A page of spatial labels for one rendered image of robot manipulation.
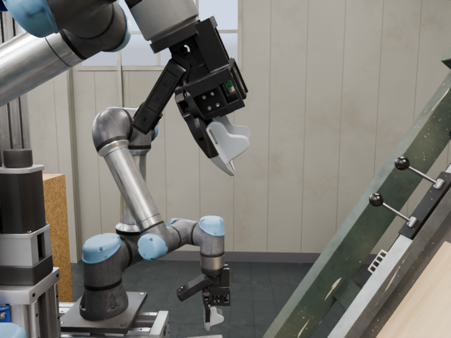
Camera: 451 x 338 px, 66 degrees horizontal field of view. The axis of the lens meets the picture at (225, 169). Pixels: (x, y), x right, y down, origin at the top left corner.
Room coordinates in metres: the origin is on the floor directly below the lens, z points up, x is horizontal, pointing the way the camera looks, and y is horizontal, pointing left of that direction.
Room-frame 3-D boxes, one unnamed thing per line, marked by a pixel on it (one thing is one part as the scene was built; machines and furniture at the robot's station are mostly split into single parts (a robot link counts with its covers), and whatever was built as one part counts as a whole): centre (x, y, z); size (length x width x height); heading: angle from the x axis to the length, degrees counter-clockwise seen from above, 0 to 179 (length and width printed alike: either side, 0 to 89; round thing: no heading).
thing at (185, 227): (1.05, 0.14, 1.29); 0.11 x 0.11 x 0.08; 61
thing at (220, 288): (1.02, 0.03, 1.13); 0.09 x 0.08 x 0.12; 98
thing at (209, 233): (1.02, 0.04, 1.29); 0.09 x 0.08 x 0.11; 61
